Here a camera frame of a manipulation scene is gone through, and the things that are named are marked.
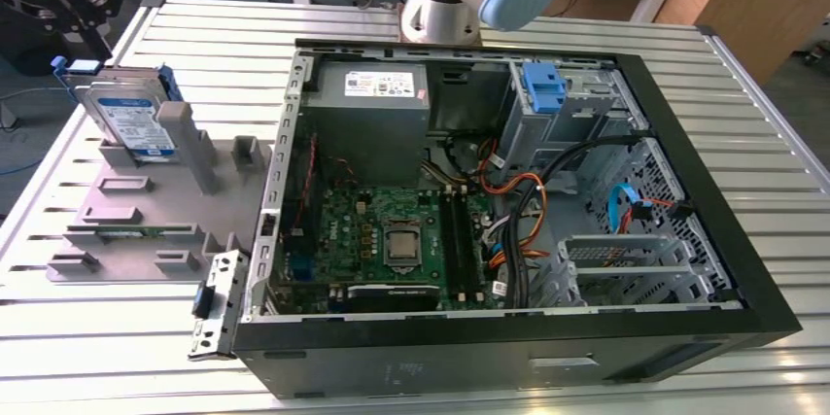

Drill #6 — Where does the hard disk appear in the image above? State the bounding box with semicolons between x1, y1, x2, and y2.
49;57;183;166

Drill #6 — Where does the blue data wire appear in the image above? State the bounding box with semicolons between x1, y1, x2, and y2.
607;181;655;235

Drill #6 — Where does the red power wire black connector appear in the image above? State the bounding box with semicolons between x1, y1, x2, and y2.
644;198;696;223

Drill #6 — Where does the metal disk bay cage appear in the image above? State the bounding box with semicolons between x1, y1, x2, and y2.
528;232;740;309

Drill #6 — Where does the black waste bin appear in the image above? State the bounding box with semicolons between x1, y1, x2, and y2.
0;33;69;77

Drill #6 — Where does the grey parts rack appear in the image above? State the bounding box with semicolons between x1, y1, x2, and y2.
45;100;277;285

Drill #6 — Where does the green RAM stick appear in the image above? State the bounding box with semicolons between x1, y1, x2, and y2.
96;225;163;239

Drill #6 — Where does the grey power supply unit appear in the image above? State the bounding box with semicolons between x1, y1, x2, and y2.
301;60;434;188

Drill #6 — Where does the green motherboard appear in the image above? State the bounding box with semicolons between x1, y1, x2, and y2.
268;185;514;314

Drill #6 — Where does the metal CPU socket cover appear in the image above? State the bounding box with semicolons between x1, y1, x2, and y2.
379;217;431;275

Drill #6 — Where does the blue drive bay latch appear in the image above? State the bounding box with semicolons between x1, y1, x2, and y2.
522;62;567;115

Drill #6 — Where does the silver CPU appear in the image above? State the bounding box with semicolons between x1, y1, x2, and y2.
387;231;423;260

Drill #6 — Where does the black RAM slot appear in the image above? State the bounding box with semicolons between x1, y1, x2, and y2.
439;185;470;302
456;185;486;302

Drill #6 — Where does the metal optical drive cage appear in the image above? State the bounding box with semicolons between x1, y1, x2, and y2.
498;62;650;178

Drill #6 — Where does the black graphics card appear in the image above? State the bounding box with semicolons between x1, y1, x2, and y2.
345;283;442;313

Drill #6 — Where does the black PC case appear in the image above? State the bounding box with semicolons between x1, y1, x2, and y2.
229;38;804;399

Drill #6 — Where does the thin red wire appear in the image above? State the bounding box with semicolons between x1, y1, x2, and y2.
288;132;319;241

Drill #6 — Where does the metal expansion slot bracket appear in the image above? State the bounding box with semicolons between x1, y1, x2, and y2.
187;248;252;362

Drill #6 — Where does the yellow black wire bundle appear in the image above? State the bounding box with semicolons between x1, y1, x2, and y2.
419;156;484;189

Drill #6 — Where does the orange wire bundle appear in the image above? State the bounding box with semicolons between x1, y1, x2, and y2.
479;171;551;270

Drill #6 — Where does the thick black case cable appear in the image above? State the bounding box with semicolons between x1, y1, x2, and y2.
504;132;650;310

